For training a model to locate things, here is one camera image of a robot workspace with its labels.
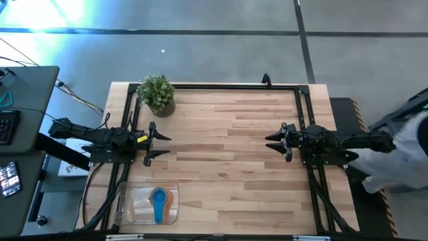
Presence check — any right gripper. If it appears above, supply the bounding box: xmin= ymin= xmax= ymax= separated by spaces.
xmin=265 ymin=123 xmax=304 ymax=163

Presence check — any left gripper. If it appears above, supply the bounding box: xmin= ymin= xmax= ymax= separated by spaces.
xmin=132 ymin=121 xmax=172 ymax=167

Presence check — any blue measuring cup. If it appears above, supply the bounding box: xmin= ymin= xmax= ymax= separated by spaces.
xmin=149 ymin=187 xmax=168 ymax=224

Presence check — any orange measuring cup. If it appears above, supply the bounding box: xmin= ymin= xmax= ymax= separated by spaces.
xmin=152 ymin=186 xmax=175 ymax=215

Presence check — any clear plastic basket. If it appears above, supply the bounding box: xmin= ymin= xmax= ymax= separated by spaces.
xmin=112 ymin=181 xmax=181 ymax=226

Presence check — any potted plant striped pot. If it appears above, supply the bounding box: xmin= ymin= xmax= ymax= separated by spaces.
xmin=136 ymin=74 xmax=177 ymax=118

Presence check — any black floor mat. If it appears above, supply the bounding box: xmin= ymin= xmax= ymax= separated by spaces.
xmin=329 ymin=96 xmax=399 ymax=237

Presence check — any white box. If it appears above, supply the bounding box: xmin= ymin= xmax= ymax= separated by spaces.
xmin=58 ymin=139 xmax=91 ymax=177

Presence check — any black stand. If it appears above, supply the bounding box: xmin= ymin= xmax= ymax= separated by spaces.
xmin=369 ymin=87 xmax=428 ymax=132

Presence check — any person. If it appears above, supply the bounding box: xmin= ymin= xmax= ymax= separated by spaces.
xmin=347 ymin=110 xmax=428 ymax=195

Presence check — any grey desk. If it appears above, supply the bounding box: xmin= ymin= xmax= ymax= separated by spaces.
xmin=0 ymin=150 xmax=46 ymax=237
xmin=0 ymin=66 xmax=60 ymax=154

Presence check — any black keyboard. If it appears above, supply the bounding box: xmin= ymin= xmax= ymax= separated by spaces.
xmin=0 ymin=109 xmax=21 ymax=145

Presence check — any black phone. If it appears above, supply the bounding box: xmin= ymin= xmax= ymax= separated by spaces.
xmin=0 ymin=161 xmax=23 ymax=198

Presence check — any teal loop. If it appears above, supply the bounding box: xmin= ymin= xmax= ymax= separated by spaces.
xmin=0 ymin=90 xmax=13 ymax=108

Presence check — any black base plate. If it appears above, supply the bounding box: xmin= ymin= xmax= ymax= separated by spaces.
xmin=300 ymin=149 xmax=359 ymax=165
xmin=82 ymin=144 xmax=136 ymax=164

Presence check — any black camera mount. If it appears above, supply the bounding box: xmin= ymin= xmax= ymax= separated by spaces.
xmin=261 ymin=72 xmax=274 ymax=88

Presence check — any black aluminium table frame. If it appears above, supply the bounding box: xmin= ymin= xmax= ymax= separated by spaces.
xmin=82 ymin=82 xmax=360 ymax=235

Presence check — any floor cable bundle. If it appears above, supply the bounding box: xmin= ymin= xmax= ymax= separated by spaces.
xmin=0 ymin=36 xmax=104 ymax=116

